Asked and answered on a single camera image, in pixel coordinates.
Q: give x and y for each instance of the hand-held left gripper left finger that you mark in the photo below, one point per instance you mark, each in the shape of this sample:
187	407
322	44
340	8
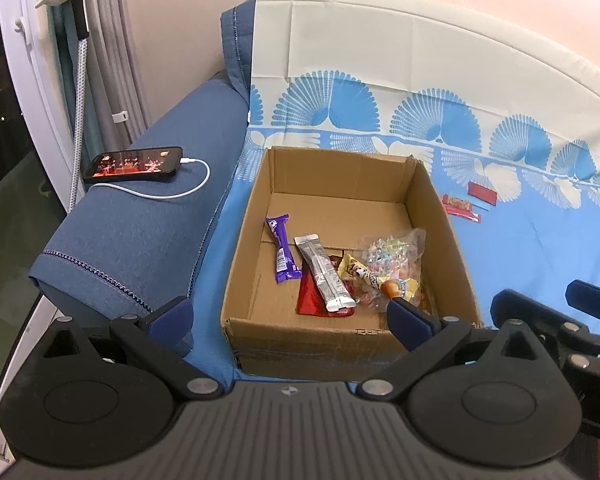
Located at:
172	317

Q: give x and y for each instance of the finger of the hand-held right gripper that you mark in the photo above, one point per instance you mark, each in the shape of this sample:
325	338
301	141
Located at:
592	294
512	305

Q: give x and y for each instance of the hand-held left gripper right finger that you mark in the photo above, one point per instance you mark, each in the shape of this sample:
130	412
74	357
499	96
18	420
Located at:
410	322

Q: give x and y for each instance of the clear bag of egg snacks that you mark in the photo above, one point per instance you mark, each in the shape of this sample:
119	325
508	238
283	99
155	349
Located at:
391	287

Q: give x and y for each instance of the clear bag of colourful candies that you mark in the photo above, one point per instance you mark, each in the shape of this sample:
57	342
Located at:
390	250

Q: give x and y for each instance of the yellow snack packet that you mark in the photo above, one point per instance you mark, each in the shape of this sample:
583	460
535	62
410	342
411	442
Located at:
352	266

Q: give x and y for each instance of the silver stick packet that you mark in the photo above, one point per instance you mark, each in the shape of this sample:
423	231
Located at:
322	270

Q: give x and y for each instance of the dark red snack packet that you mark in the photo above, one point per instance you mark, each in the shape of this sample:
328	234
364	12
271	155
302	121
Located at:
310	300

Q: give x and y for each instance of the purple candy bar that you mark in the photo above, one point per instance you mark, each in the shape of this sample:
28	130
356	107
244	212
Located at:
281	250

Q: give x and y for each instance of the brown cardboard box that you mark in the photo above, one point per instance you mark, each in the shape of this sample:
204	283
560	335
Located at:
330	180

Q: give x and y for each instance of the blue white printed bedsheet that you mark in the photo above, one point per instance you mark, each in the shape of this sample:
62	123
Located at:
520	260

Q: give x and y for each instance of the blue denim cushion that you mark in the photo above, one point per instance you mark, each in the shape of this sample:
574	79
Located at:
145	230

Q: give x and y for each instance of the red white snack packet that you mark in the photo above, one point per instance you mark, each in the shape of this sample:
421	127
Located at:
467	215

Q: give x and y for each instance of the orange red snack packet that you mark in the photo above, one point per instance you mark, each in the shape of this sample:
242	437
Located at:
457	202

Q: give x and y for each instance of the small red flat packet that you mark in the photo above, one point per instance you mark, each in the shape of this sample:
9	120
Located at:
481	191

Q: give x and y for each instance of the black smartphone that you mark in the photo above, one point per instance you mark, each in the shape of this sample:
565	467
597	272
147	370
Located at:
130	162

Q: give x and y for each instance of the white curtain clip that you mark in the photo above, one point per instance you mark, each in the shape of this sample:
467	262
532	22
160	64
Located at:
121	116

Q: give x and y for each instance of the teal curtain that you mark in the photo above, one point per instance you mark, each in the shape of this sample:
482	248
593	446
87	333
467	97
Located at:
62	60

